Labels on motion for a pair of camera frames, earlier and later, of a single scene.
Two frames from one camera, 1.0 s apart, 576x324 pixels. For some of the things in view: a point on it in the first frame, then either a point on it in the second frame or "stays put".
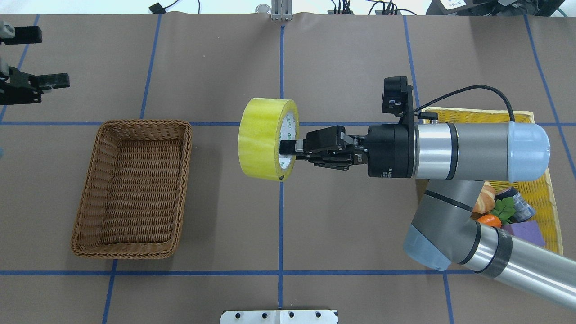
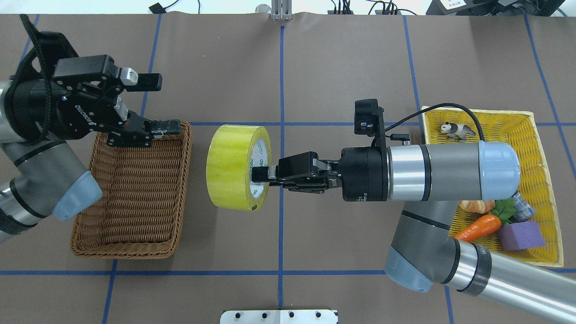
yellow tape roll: (263, 122) → (232, 151)
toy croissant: (486, 200) stays put
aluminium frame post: (281, 10) stays put
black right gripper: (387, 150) → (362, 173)
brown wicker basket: (131, 203) stays put
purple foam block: (528, 231) stays put
